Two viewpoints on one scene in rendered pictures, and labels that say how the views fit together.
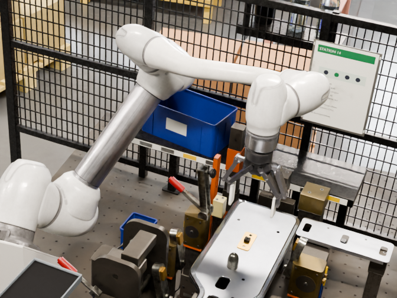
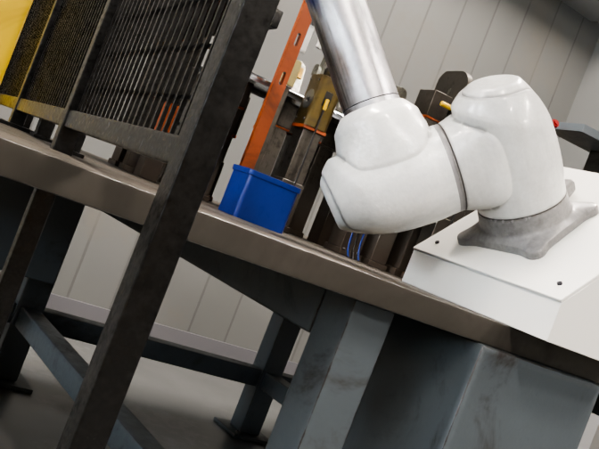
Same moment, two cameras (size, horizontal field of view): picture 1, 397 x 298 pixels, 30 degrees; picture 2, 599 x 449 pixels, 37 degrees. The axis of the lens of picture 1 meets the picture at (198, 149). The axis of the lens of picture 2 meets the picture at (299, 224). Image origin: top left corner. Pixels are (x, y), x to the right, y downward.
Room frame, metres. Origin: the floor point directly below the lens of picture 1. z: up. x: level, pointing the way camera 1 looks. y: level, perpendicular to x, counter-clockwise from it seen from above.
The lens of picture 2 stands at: (3.17, 1.40, 0.73)
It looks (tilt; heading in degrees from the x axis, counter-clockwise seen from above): 0 degrees down; 224
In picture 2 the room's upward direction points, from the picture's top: 21 degrees clockwise
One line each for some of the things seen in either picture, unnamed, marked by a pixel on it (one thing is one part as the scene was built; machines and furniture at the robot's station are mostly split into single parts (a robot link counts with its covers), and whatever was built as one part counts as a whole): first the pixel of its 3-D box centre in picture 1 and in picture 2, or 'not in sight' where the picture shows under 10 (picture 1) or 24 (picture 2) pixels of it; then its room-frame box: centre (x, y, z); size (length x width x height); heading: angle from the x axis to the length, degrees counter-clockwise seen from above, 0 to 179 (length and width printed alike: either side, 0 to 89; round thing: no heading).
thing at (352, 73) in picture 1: (339, 87); not in sight; (2.23, -0.45, 1.30); 0.23 x 0.02 x 0.31; 70
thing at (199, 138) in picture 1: (188, 119); not in sight; (2.29, 0.04, 1.09); 0.30 x 0.17 x 0.13; 61
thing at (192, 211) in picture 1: (189, 255); (301, 154); (1.81, 0.00, 0.87); 0.10 x 0.07 x 0.35; 70
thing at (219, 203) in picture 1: (215, 244); (263, 135); (1.87, -0.08, 0.88); 0.04 x 0.04 x 0.37; 70
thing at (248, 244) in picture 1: (247, 239); not in sight; (1.75, -0.17, 1.01); 0.08 x 0.04 x 0.01; 160
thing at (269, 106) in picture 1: (269, 101); not in sight; (1.76, -0.18, 1.48); 0.13 x 0.11 x 0.16; 134
